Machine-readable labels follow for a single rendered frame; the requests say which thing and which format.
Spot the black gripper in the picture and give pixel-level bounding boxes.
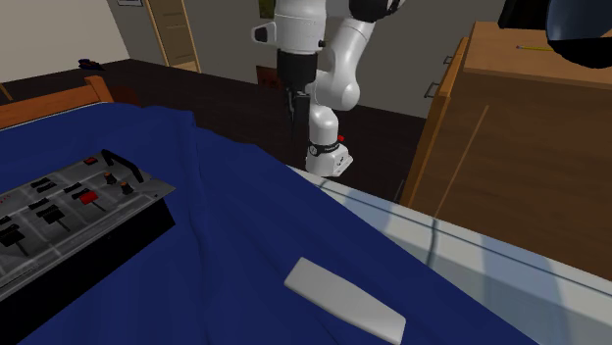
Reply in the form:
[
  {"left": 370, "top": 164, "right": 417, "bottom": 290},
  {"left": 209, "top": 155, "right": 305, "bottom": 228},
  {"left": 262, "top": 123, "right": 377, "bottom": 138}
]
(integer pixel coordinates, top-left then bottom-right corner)
[{"left": 277, "top": 48, "right": 320, "bottom": 156}]

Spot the reddish brown box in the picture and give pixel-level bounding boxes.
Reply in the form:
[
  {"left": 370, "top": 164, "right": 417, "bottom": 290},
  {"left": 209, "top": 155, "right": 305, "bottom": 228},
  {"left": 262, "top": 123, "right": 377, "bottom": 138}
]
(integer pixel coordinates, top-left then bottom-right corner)
[{"left": 255, "top": 65, "right": 284, "bottom": 90}]

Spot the bed with blue blanket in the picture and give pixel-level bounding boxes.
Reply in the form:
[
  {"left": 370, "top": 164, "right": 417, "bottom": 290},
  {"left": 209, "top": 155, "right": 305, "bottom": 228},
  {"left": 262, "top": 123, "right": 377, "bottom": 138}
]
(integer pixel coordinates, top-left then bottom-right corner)
[{"left": 0, "top": 74, "right": 612, "bottom": 345}]

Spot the wooden door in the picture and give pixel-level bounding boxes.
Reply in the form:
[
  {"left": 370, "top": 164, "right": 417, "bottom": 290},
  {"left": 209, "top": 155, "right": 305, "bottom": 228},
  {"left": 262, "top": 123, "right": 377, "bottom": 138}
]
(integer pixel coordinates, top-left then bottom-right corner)
[{"left": 143, "top": 0, "right": 202, "bottom": 74}]

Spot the flat white remote control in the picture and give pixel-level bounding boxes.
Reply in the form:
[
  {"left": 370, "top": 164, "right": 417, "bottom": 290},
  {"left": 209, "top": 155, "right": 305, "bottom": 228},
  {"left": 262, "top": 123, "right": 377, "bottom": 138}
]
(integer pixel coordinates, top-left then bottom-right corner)
[{"left": 282, "top": 256, "right": 408, "bottom": 345}]

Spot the wooden chest of drawers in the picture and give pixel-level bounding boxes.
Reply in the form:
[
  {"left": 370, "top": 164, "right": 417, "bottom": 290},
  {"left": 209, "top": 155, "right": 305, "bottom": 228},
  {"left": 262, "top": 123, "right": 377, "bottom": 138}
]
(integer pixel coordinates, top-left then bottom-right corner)
[{"left": 398, "top": 20, "right": 612, "bottom": 283}]

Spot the grey and black mixing console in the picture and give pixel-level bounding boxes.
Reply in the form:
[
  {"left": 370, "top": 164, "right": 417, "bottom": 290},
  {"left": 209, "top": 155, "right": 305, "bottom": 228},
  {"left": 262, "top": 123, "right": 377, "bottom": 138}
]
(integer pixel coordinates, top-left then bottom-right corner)
[{"left": 0, "top": 148, "right": 178, "bottom": 345}]

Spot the dark blue round object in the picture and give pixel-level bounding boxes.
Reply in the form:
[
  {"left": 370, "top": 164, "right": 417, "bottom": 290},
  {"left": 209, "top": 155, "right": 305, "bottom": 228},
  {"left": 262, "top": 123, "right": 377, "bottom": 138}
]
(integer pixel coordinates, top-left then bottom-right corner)
[{"left": 496, "top": 0, "right": 612, "bottom": 70}]

